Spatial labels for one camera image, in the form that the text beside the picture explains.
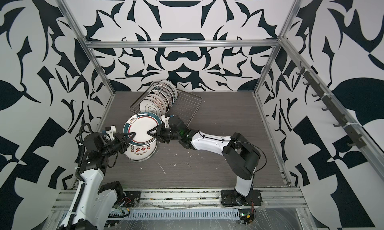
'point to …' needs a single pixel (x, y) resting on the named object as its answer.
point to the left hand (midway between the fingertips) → (136, 131)
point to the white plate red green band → (140, 124)
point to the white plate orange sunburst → (160, 96)
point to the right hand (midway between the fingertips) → (147, 134)
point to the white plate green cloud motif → (147, 105)
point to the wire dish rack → (184, 105)
